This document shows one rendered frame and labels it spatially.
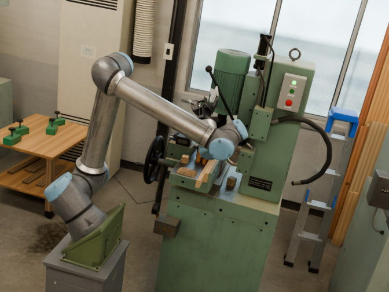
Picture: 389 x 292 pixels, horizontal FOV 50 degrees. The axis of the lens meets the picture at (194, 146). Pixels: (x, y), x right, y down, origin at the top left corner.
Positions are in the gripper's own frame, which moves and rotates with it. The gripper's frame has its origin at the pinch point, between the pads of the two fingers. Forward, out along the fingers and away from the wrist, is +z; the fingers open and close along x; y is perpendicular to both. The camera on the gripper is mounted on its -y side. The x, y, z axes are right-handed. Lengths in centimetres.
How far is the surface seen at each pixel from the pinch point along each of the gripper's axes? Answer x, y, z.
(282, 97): -31.8, -16.2, -8.1
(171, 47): 53, -66, 127
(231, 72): -13.3, -6.9, 11.1
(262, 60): -28.2, -12.2, 14.8
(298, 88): -40.2, -15.9, -7.9
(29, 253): 158, -39, -25
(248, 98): -14.8, -19.4, 2.7
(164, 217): 50, -37, -35
